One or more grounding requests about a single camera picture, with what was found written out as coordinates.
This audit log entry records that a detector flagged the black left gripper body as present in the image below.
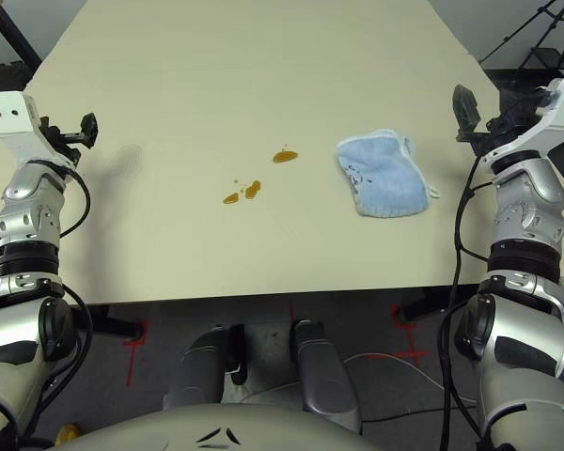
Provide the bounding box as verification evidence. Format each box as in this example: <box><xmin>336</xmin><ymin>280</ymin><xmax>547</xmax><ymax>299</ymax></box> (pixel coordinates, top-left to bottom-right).
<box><xmin>39</xmin><ymin>117</ymin><xmax>84</xmax><ymax>163</ymax></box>

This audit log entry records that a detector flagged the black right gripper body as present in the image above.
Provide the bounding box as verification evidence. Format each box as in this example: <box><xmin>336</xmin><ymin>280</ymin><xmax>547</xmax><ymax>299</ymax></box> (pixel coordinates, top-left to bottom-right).
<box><xmin>455</xmin><ymin>86</ymin><xmax>554</xmax><ymax>154</ymax></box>

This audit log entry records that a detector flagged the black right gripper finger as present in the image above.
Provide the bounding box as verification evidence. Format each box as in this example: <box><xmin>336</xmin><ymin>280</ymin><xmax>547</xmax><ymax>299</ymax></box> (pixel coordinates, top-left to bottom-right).
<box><xmin>452</xmin><ymin>84</ymin><xmax>481</xmax><ymax>135</ymax></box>

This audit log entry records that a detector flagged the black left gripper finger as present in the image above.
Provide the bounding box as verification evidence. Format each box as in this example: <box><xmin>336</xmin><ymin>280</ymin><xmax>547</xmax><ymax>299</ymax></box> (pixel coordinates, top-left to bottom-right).
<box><xmin>78</xmin><ymin>112</ymin><xmax>99</xmax><ymax>149</ymax></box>

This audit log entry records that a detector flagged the light blue terry rag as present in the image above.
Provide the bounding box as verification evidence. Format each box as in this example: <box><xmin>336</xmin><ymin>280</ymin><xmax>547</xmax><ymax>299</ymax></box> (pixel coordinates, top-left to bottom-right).
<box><xmin>335</xmin><ymin>128</ymin><xmax>443</xmax><ymax>220</ymax></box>

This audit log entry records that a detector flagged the black foam floor mat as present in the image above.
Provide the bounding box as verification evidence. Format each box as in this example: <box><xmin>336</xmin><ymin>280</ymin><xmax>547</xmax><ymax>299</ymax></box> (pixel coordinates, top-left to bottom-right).
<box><xmin>0</xmin><ymin>60</ymin><xmax>33</xmax><ymax>91</ymax></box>

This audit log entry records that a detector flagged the black tripod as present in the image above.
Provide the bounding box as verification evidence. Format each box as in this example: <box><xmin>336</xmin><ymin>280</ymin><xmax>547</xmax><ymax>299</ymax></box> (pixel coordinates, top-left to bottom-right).
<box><xmin>478</xmin><ymin>0</ymin><xmax>564</xmax><ymax>67</ymax></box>

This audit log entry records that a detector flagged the black framed side table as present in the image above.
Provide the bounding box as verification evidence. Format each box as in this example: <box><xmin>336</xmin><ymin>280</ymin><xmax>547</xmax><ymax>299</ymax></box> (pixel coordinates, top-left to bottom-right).
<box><xmin>0</xmin><ymin>0</ymin><xmax>44</xmax><ymax>71</ymax></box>

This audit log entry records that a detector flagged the black table foot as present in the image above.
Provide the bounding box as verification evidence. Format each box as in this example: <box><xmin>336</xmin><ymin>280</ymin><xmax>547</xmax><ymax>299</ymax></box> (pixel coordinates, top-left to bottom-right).
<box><xmin>396</xmin><ymin>285</ymin><xmax>458</xmax><ymax>326</ymax></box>
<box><xmin>69</xmin><ymin>303</ymin><xmax>143</xmax><ymax>343</ymax></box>

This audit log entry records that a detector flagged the grey robot left leg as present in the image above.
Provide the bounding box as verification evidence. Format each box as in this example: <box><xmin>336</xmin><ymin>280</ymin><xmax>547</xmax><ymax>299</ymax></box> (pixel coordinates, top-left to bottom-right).
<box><xmin>162</xmin><ymin>324</ymin><xmax>246</xmax><ymax>415</ymax></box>

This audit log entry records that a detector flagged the grey robot leg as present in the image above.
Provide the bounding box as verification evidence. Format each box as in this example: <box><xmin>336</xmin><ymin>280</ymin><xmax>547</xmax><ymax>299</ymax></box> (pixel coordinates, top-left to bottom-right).
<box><xmin>162</xmin><ymin>324</ymin><xmax>246</xmax><ymax>415</ymax></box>
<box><xmin>288</xmin><ymin>319</ymin><xmax>363</xmax><ymax>434</ymax></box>

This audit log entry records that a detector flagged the small yellow floor object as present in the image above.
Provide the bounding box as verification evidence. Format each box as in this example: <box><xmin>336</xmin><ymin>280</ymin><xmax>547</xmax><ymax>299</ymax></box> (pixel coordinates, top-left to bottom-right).
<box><xmin>55</xmin><ymin>423</ymin><xmax>83</xmax><ymax>445</ymax></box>

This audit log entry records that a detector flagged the grey robot right leg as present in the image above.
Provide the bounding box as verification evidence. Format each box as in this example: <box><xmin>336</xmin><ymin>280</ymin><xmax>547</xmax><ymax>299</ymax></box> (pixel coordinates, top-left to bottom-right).
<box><xmin>288</xmin><ymin>319</ymin><xmax>363</xmax><ymax>434</ymax></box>

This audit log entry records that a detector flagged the beige robot torso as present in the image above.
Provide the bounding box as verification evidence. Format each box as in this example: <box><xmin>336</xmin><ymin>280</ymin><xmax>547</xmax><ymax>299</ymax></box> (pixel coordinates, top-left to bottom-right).
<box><xmin>57</xmin><ymin>401</ymin><xmax>383</xmax><ymax>451</ymax></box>

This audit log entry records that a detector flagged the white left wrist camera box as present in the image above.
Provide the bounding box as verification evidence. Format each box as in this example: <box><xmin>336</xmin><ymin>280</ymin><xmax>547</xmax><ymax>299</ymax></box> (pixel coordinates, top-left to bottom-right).
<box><xmin>0</xmin><ymin>91</ymin><xmax>76</xmax><ymax>166</ymax></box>

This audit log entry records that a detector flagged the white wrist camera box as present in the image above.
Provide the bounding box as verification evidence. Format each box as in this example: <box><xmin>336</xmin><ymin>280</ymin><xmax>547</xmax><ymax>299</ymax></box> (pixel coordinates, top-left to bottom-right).
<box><xmin>0</xmin><ymin>91</ymin><xmax>76</xmax><ymax>166</ymax></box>
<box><xmin>478</xmin><ymin>76</ymin><xmax>564</xmax><ymax>173</ymax></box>

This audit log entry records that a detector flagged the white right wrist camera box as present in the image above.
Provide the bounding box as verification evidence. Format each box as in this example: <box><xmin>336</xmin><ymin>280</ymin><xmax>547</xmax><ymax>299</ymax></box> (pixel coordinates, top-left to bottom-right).
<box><xmin>478</xmin><ymin>76</ymin><xmax>564</xmax><ymax>173</ymax></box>

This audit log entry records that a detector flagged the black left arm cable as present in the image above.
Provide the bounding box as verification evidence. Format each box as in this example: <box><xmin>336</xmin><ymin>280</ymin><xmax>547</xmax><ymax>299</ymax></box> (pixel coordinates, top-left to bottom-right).
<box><xmin>46</xmin><ymin>166</ymin><xmax>96</xmax><ymax>424</ymax></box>

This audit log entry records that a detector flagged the white floor cable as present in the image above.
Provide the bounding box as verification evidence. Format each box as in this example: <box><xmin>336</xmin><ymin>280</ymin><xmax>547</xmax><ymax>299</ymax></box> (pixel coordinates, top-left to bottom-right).
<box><xmin>238</xmin><ymin>350</ymin><xmax>481</xmax><ymax>406</ymax></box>

